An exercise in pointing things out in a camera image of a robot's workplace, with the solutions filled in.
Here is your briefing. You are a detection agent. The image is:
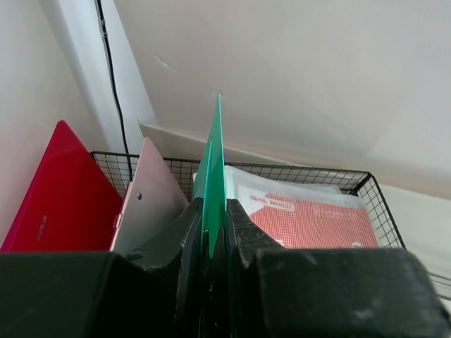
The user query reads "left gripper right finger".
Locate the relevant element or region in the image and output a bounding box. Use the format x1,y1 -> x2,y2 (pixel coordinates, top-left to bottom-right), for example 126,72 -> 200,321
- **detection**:
227,199 -> 450,337

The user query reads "pink paper folder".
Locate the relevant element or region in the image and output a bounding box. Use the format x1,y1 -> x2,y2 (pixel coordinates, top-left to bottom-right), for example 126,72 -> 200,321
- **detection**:
109,137 -> 189,255

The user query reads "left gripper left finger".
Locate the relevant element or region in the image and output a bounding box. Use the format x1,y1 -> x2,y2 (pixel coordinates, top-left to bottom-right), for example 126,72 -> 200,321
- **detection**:
1,198 -> 203,337

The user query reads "black hanging cable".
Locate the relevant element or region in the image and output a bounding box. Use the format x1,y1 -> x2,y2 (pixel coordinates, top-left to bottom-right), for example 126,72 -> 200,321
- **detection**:
94,0 -> 130,177

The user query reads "green plastic folder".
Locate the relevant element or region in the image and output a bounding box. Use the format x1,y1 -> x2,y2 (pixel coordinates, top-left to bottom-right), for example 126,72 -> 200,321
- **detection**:
192,92 -> 230,337

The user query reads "red plastic folder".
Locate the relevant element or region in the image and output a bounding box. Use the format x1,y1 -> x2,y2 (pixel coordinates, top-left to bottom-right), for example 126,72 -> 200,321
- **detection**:
1,120 -> 123,252

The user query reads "clear sleeve orange 2025 brochure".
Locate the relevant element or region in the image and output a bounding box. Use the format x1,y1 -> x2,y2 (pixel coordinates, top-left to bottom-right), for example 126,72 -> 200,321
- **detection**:
224,165 -> 378,249

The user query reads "black wire mesh organizer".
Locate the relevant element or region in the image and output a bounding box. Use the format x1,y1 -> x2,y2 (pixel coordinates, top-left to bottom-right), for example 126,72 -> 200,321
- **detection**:
91,151 -> 406,247

